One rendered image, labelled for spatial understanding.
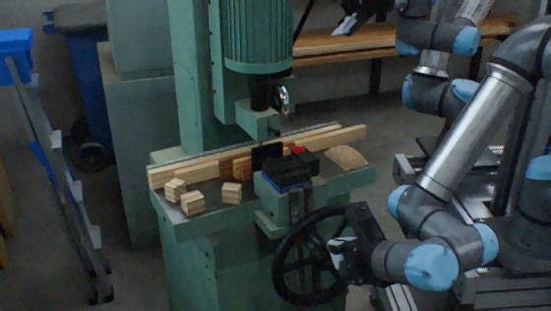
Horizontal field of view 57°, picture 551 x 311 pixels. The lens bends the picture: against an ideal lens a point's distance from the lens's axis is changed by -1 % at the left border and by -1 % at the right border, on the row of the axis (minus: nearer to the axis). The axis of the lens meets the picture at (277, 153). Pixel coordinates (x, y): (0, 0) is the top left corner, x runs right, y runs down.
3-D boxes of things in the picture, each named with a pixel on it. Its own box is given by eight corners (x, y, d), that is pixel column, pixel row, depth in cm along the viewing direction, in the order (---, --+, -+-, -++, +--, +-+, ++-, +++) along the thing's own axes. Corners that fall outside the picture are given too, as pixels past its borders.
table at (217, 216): (188, 269, 117) (185, 247, 114) (150, 203, 141) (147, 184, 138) (397, 198, 143) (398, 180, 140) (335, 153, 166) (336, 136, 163)
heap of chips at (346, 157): (345, 170, 144) (346, 161, 143) (322, 152, 154) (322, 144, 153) (370, 163, 148) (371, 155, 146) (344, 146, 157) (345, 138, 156)
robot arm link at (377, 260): (379, 247, 91) (414, 235, 94) (364, 245, 95) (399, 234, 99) (388, 288, 91) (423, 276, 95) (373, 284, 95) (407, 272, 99)
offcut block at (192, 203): (188, 216, 125) (186, 202, 123) (181, 208, 128) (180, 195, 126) (205, 210, 127) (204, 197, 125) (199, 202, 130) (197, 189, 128)
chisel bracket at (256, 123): (257, 147, 138) (256, 118, 134) (235, 127, 149) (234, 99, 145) (280, 141, 142) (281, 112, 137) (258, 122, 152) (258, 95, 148)
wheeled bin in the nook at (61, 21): (73, 181, 312) (39, 22, 266) (69, 144, 356) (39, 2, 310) (178, 161, 333) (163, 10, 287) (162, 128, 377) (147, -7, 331)
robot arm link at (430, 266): (468, 284, 85) (428, 301, 81) (425, 276, 95) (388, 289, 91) (459, 238, 84) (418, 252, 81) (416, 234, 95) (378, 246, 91)
